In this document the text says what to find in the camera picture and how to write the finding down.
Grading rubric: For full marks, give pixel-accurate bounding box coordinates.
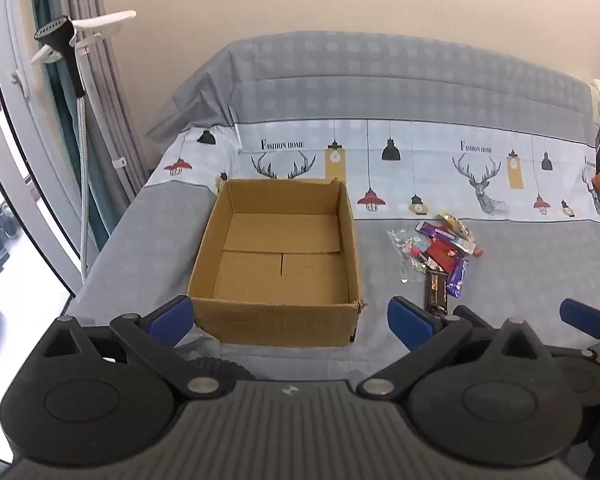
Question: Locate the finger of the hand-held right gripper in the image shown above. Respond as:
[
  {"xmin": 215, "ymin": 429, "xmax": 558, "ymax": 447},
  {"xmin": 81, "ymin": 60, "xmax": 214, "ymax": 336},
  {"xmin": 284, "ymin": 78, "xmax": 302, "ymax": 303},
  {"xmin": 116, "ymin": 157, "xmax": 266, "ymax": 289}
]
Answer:
[
  {"xmin": 452, "ymin": 304, "xmax": 495, "ymax": 332},
  {"xmin": 559, "ymin": 298, "xmax": 600, "ymax": 342}
]

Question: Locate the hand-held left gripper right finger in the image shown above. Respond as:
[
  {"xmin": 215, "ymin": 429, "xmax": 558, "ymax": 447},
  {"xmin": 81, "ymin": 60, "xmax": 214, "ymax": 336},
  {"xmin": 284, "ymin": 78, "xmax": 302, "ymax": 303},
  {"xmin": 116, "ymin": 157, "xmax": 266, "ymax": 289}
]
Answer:
[{"xmin": 356, "ymin": 296, "xmax": 556, "ymax": 402}]

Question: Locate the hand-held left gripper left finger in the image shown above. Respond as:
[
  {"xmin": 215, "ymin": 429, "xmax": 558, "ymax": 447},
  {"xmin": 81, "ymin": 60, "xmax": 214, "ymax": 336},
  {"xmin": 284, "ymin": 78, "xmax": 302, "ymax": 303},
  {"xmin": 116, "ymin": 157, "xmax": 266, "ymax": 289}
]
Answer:
[{"xmin": 32, "ymin": 295, "xmax": 226, "ymax": 401}]

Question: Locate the black snack bar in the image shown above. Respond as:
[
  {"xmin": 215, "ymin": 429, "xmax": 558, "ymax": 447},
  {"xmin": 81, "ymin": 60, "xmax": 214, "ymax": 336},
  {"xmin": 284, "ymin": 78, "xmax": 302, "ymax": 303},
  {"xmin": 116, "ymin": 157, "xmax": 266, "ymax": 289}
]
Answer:
[{"xmin": 424, "ymin": 270, "xmax": 449, "ymax": 317}]

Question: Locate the purple snack packet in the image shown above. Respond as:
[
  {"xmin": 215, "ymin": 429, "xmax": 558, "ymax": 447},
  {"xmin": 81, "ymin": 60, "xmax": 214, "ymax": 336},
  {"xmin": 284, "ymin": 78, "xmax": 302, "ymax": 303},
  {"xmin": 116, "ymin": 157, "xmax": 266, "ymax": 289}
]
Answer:
[
  {"xmin": 415, "ymin": 221, "xmax": 457, "ymax": 243},
  {"xmin": 447, "ymin": 257, "xmax": 470, "ymax": 299}
]

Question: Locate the red snack packet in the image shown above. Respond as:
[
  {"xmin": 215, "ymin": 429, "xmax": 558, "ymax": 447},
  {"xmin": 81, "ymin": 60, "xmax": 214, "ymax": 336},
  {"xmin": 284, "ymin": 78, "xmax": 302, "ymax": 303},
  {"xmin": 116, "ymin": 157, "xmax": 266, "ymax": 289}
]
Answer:
[{"xmin": 425, "ymin": 240, "xmax": 462, "ymax": 273}]

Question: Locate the clear plastic candy packet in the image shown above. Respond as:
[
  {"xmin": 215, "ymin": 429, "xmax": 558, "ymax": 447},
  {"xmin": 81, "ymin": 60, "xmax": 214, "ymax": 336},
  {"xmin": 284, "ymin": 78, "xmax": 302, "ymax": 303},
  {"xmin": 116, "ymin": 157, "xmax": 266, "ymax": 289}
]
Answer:
[{"xmin": 386, "ymin": 229, "xmax": 427, "ymax": 284}]

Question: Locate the brown cardboard box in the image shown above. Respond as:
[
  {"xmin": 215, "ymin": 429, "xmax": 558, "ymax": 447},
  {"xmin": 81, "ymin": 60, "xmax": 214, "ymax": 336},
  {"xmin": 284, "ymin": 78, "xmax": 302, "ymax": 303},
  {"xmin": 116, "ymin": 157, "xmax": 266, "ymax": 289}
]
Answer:
[{"xmin": 186, "ymin": 177, "xmax": 367, "ymax": 348}]

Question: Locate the orange stick snack packet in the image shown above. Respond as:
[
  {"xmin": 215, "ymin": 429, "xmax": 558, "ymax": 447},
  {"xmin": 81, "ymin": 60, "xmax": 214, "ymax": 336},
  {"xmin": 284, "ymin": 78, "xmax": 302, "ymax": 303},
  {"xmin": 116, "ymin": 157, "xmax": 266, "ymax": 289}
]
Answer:
[{"xmin": 454, "ymin": 235, "xmax": 485, "ymax": 257}]

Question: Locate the gold snack packet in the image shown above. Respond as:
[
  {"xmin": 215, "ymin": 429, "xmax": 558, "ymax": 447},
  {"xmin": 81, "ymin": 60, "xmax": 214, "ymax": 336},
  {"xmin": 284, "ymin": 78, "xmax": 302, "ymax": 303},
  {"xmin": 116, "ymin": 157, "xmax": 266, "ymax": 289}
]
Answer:
[{"xmin": 439, "ymin": 212, "xmax": 469, "ymax": 241}]

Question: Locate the grey curtain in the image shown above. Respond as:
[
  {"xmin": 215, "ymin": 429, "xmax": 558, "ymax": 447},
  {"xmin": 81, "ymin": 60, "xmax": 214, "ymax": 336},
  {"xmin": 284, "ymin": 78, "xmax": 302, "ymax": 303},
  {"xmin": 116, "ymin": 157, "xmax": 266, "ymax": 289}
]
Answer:
[{"xmin": 60, "ymin": 0, "xmax": 152, "ymax": 216}]

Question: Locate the black garment steamer head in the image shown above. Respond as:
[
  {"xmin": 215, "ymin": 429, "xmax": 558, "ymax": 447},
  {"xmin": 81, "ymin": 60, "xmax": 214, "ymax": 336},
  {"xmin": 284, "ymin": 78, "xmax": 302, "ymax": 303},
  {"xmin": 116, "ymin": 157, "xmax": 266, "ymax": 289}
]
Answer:
[{"xmin": 33, "ymin": 15, "xmax": 87, "ymax": 99}]

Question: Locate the white plastic hanger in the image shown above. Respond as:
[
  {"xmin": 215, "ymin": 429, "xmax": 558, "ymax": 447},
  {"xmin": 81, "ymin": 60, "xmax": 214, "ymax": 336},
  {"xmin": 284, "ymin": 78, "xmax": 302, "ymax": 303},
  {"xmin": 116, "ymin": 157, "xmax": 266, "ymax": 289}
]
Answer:
[{"xmin": 29, "ymin": 9, "xmax": 137, "ymax": 67}]

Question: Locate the silver steamer hose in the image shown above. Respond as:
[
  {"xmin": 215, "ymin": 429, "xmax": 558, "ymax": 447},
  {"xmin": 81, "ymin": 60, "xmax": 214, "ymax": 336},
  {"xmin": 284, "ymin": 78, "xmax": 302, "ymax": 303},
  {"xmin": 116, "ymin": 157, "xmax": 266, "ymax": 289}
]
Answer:
[{"xmin": 75, "ymin": 94, "xmax": 91, "ymax": 287}]

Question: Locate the white window frame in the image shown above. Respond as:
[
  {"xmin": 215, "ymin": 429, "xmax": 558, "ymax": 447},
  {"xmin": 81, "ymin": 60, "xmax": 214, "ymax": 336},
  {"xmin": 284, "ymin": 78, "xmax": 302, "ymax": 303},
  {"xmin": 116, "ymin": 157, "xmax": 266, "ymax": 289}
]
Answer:
[{"xmin": 0, "ymin": 0, "xmax": 88, "ymax": 301}]

